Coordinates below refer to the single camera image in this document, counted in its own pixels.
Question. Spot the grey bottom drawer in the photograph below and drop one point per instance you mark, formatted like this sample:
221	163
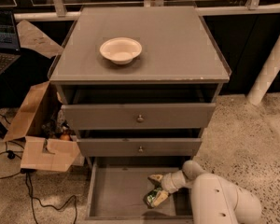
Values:
119	186

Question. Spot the grey middle drawer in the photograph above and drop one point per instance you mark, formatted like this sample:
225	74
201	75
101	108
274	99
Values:
131	143

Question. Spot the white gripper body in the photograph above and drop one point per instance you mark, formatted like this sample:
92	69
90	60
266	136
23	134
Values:
168	183

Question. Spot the grey drawer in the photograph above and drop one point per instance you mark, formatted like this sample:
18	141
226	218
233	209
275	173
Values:
89	108
119	186
131	143

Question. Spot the black laptop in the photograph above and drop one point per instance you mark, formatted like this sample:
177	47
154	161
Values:
10	49

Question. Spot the grey top drawer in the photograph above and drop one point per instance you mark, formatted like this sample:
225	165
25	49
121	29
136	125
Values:
89	108

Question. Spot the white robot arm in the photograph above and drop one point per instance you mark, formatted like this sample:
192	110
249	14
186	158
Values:
235	178

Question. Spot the green soda can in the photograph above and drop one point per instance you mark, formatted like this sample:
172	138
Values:
148	197

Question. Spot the open cardboard box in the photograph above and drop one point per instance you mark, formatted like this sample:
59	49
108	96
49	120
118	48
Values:
35	122

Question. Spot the grey drawer cabinet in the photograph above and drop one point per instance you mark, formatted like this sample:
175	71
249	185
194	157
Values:
177	51

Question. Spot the items inside cardboard box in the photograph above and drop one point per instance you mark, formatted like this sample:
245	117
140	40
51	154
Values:
57	127

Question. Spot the brown cardboard sheet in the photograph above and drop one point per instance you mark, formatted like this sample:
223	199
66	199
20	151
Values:
33	38

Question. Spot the white metal railing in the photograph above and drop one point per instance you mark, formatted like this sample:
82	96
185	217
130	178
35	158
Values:
59	6

